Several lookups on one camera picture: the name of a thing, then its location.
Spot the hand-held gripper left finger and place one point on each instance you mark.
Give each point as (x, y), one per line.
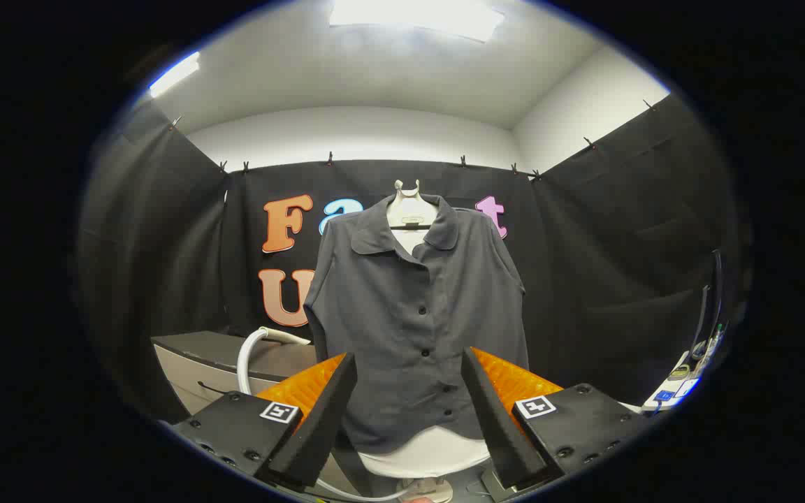
(322, 426)

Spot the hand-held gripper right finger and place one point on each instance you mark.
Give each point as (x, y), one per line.
(500, 426)

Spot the white garment steamer head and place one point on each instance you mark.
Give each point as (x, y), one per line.
(284, 335)

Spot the dark grey button shirt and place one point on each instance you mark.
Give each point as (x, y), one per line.
(402, 328)

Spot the white garment hanger form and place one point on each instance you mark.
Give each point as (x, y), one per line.
(420, 454)

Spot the pale stand base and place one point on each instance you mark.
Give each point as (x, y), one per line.
(430, 490)

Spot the grey drawer cabinet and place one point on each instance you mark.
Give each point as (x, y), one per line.
(193, 370)

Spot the row of black clips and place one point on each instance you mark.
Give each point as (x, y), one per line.
(330, 159)

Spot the narrow ceiling light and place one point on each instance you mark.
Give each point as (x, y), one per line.
(175, 73)

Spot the large ceiling light panel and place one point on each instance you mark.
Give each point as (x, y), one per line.
(416, 17)

